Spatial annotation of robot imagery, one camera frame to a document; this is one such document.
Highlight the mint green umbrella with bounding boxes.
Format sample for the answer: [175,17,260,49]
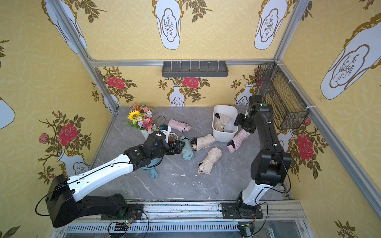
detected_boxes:
[180,136,194,161]

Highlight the beige umbrella with black handle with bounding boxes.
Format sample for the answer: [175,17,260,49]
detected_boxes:
[190,134,216,151]

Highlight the beige umbrella front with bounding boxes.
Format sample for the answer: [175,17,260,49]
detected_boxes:
[198,147,222,175]

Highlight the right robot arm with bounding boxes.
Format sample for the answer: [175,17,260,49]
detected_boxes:
[234,95,292,217]

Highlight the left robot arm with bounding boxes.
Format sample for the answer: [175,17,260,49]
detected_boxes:
[42,131,185,228]

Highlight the white storage box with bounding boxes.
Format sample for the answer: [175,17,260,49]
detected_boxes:
[212,105,238,142]

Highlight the white bowl with dark contents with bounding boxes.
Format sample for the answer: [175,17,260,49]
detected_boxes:
[168,132,179,142]

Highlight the blue round hand mirror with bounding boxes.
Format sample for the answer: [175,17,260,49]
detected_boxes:
[141,158,160,179]

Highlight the artificial flowers in white planter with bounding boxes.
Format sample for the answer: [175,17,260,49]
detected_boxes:
[127,103,156,139]

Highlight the black wire mesh basket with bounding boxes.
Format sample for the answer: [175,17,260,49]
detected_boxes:
[255,62,309,130]

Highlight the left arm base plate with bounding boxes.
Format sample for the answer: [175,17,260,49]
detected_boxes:
[101,203,144,221]

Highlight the dark grey wall shelf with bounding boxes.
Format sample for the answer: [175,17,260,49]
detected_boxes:
[161,60,229,78]

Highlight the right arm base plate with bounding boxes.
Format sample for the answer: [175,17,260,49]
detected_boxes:
[221,203,264,220]

